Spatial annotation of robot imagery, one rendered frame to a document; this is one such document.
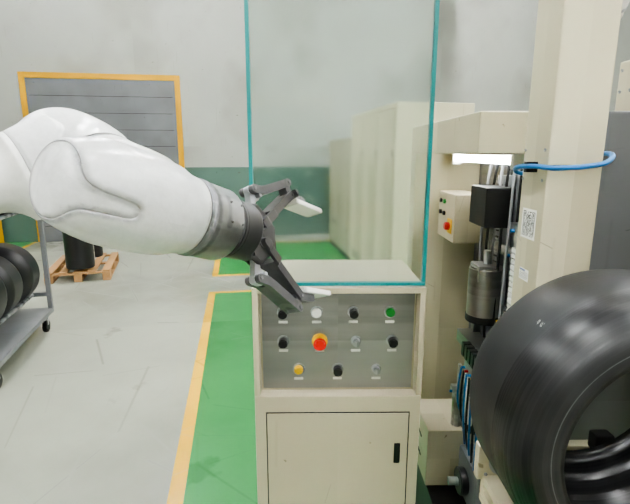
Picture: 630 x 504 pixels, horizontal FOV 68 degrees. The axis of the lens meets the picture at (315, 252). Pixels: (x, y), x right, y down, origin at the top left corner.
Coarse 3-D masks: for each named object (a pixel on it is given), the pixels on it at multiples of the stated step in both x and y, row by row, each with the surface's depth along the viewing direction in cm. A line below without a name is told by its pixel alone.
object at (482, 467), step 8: (576, 440) 122; (584, 440) 122; (480, 448) 120; (568, 448) 120; (576, 448) 120; (584, 448) 120; (480, 456) 120; (480, 464) 121; (488, 464) 121; (480, 472) 121; (488, 472) 121
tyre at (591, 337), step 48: (576, 288) 91; (624, 288) 85; (528, 336) 89; (576, 336) 80; (624, 336) 77; (480, 384) 97; (528, 384) 82; (576, 384) 78; (480, 432) 98; (528, 432) 82; (624, 432) 113; (528, 480) 83; (576, 480) 111; (624, 480) 109
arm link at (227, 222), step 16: (224, 192) 54; (224, 208) 52; (240, 208) 55; (224, 224) 52; (240, 224) 54; (208, 240) 51; (224, 240) 53; (192, 256) 54; (208, 256) 54; (224, 256) 55
